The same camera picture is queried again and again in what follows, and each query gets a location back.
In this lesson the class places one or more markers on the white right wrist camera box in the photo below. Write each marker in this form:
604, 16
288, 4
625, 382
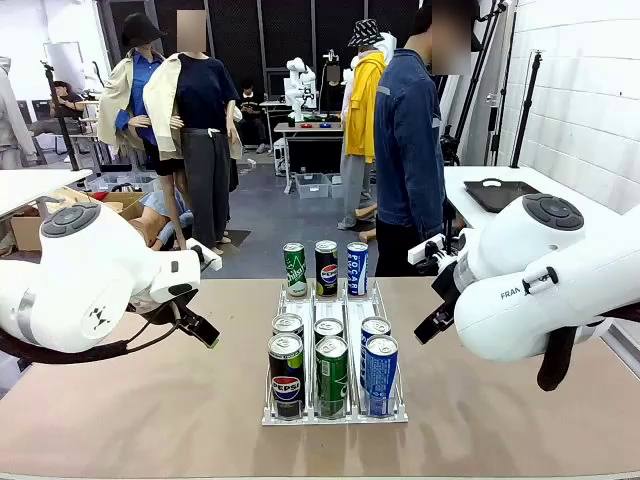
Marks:
425, 250

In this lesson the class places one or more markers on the black camera tripod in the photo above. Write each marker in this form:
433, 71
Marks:
59, 115

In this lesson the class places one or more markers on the blue Pocari Sweat can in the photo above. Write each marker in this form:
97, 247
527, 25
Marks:
357, 272
375, 326
381, 380

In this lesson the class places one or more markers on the mannequin with black hat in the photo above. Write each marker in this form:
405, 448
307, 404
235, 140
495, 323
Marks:
135, 75

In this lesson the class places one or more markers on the standing background person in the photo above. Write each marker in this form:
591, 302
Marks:
332, 95

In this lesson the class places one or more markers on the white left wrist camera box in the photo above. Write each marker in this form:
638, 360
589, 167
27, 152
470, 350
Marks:
207, 257

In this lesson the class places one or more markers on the white side table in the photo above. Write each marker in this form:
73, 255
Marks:
565, 180

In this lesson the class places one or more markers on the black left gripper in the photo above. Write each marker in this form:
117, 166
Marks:
165, 311

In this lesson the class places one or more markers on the seated person with mask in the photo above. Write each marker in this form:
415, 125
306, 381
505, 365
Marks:
252, 107

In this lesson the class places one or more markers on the seated person in black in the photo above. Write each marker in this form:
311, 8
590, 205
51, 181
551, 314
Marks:
67, 100

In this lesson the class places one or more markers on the mannequin in yellow hoodie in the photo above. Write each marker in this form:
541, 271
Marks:
362, 100

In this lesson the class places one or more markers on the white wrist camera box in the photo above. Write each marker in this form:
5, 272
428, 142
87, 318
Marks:
425, 250
207, 257

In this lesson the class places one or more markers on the clear acrylic can rack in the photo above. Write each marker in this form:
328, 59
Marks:
335, 421

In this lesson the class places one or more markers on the black pole stand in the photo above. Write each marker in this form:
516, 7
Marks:
525, 115

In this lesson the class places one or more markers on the black serving tray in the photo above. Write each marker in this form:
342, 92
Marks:
492, 197

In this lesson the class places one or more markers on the black Pepsi can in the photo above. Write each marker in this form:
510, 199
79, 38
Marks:
287, 324
326, 272
286, 385

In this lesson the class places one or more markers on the green Chilsung cider can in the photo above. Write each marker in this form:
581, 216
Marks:
295, 272
331, 385
329, 327

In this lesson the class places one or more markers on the lying mannequin torso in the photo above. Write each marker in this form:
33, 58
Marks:
160, 210

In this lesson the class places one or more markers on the mannequin in navy top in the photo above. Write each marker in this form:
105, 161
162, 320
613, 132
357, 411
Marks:
205, 100

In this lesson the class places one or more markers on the person in denim jacket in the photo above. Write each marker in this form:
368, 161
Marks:
407, 150

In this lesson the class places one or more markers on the clear plastic storage bin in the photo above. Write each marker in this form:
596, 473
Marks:
312, 186
337, 186
115, 181

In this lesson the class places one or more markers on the brown cardboard box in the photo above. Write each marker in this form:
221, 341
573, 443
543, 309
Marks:
122, 202

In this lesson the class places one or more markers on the grey background work table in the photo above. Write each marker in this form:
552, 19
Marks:
310, 129

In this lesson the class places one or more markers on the mannequin in white hoodie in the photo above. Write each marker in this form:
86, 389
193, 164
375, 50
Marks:
389, 45

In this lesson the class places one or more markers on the person's right forearm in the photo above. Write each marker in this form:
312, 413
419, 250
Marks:
432, 215

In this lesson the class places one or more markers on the black light stand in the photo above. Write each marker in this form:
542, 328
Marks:
495, 130

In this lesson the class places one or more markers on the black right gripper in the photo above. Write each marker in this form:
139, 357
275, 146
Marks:
447, 292

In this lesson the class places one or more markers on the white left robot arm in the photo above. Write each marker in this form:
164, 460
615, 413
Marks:
75, 280

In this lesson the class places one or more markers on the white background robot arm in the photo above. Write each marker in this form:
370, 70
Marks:
300, 90

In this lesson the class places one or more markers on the white whiteboard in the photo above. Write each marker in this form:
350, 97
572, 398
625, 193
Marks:
65, 65

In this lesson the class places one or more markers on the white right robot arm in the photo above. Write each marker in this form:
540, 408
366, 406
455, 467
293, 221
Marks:
550, 300

